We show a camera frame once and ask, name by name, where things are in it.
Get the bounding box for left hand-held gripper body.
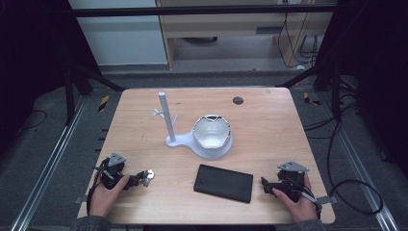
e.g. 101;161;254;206
95;152;129;191

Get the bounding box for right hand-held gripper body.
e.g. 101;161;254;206
274;161;311;203

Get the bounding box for white key holder stand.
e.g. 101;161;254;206
153;91;234;161

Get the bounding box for white bowl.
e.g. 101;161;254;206
191;114;232;150

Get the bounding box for person's left hand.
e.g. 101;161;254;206
89;174;131;219

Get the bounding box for yellow black tape strip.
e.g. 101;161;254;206
97;94;111;113
302;91;322;107

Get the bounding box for white cabinet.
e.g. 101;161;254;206
68;0;168;67

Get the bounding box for wooden desk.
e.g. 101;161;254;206
155;0;339;70

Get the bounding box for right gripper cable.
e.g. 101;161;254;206
293;182;323;219

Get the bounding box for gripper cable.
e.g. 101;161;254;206
86;158;109;217
293;182;323;219

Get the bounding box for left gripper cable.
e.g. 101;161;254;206
86;158;109;217

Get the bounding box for black floor cable loop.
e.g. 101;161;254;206
326;118;385;217

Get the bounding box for metal floor rail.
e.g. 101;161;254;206
9;95;89;231
320;92;402;231

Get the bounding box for black frame leg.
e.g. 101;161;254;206
62;59;127;127
276;59;344;123

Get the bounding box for thin black floor cable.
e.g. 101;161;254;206
19;109;48;131

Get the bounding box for hanging black cables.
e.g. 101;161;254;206
276;12;319;69

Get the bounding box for black horizontal frame bar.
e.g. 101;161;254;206
71;4;338;18

